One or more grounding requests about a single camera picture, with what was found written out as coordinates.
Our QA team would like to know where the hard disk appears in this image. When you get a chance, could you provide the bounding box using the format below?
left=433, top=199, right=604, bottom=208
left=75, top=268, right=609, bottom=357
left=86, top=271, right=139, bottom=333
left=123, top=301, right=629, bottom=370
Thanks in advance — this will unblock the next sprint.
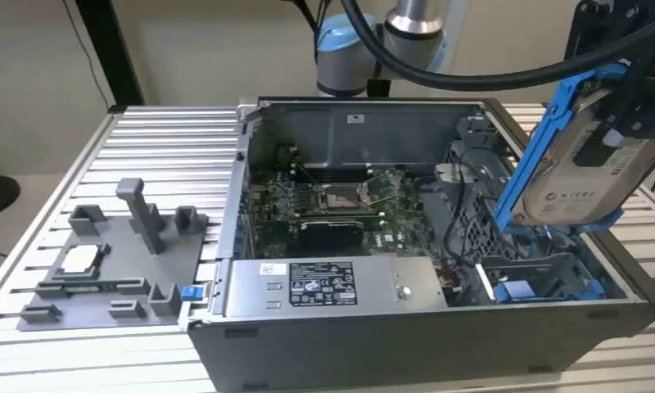
left=492, top=60, right=655, bottom=237

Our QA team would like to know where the grey metal disk bay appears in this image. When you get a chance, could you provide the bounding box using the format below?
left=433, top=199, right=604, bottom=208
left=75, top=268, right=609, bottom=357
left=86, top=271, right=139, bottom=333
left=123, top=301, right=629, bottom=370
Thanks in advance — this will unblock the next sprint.
left=478, top=251, right=608, bottom=306

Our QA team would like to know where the empty blue disk carrier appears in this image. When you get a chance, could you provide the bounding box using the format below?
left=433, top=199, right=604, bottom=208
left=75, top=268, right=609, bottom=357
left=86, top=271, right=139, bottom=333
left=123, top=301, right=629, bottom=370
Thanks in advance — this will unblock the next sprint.
left=494, top=280, right=540, bottom=305

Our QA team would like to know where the perforated metal drive cage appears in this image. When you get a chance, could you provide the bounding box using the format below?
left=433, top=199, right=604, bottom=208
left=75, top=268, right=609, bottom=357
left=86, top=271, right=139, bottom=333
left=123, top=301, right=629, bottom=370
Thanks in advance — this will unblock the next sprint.
left=434, top=138, right=532, bottom=263

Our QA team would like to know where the green motherboard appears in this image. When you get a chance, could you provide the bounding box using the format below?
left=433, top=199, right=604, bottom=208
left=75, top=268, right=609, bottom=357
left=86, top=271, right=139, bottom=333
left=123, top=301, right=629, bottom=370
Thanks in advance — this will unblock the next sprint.
left=249, top=163, right=438, bottom=263

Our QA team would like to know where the metal socket cover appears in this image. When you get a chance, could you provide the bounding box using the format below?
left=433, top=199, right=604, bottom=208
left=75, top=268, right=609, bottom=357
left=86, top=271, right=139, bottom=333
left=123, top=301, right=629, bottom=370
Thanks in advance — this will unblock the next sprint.
left=359, top=169, right=409, bottom=206

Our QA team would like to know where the CPU socket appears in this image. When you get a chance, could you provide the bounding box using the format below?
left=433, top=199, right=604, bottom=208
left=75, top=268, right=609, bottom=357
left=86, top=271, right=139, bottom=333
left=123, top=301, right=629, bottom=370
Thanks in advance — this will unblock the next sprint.
left=310, top=182, right=373, bottom=212

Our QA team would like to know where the black graphics card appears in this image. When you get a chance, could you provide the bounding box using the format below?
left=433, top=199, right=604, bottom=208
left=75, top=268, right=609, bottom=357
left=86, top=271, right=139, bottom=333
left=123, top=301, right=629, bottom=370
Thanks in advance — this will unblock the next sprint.
left=299, top=220, right=365, bottom=251

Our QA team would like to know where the black open PC case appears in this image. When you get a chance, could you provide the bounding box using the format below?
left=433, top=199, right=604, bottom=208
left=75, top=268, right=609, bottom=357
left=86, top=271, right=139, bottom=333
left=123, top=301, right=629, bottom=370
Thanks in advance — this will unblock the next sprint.
left=178, top=96, right=655, bottom=393

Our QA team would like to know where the grey power supply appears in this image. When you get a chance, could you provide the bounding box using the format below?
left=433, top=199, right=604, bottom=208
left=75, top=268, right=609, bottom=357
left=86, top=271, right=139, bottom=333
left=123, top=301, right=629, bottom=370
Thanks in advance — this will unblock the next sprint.
left=226, top=257, right=449, bottom=320

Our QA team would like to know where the blue case latch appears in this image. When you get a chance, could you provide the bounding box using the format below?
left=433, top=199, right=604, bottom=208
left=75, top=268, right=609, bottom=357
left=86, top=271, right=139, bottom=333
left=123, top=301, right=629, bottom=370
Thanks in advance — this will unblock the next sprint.
left=178, top=284, right=207, bottom=304

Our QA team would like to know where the grey parts rack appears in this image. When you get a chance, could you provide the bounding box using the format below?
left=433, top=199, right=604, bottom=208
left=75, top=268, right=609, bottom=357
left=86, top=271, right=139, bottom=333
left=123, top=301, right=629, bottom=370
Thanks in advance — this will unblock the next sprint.
left=15, top=178, right=209, bottom=331

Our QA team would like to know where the silver CPU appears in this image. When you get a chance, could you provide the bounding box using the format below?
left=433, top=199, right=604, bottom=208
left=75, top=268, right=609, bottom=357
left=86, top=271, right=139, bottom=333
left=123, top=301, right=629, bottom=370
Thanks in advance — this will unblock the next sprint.
left=58, top=247, right=103, bottom=273

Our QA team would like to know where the thick black hose cable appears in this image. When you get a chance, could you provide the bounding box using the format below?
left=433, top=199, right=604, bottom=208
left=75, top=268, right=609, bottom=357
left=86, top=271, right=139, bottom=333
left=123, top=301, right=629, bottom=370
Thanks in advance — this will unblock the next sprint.
left=341, top=0, right=655, bottom=92

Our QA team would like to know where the black upright post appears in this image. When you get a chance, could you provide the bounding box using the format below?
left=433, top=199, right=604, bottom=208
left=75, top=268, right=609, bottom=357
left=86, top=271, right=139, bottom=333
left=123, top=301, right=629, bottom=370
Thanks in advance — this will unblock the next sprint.
left=75, top=0, right=147, bottom=107

